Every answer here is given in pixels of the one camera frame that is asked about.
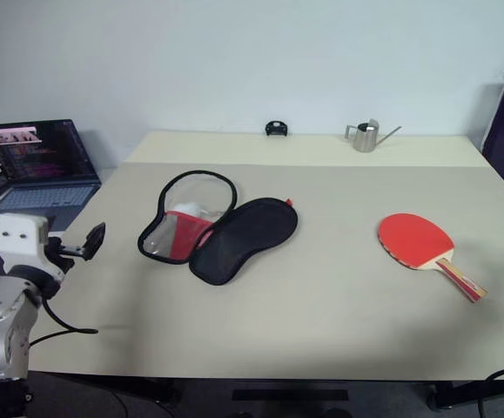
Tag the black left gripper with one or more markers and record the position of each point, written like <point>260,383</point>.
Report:
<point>58,252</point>

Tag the red and black paddle case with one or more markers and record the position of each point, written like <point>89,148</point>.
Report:
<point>243,239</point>

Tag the red table tennis paddle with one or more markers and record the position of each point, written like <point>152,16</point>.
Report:
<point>412,237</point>

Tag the open dark laptop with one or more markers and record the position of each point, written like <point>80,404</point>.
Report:
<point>38,174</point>

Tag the small black clip object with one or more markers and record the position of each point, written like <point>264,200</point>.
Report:
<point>277,128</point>

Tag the steel watering can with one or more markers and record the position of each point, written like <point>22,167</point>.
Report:
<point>364,138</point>

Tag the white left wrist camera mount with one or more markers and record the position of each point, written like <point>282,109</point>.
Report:
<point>16,244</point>

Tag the black table frame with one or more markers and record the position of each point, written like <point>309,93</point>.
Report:
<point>147,383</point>

